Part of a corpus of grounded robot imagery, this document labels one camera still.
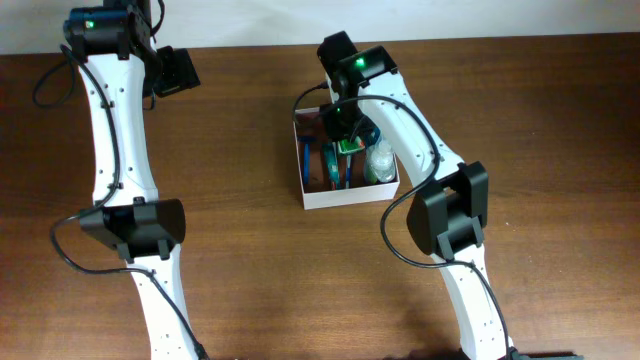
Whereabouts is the green toothpaste tube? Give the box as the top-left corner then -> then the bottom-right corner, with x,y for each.
322,143 -> 340,190

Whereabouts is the blue disposable razor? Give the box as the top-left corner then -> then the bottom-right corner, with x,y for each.
298,135 -> 316,185

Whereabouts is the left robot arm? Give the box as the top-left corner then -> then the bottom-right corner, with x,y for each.
61,1 -> 208,359

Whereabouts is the white cardboard box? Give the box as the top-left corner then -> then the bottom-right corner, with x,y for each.
292,122 -> 400,210

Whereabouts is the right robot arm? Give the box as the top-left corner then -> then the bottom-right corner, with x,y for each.
317,32 -> 524,359

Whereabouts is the blue mouthwash bottle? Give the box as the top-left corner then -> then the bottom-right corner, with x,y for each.
364,128 -> 381,148

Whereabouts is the blue white toothbrush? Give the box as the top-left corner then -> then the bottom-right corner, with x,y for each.
345,155 -> 352,189

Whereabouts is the green soap packet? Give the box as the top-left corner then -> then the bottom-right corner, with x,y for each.
337,137 -> 366,156

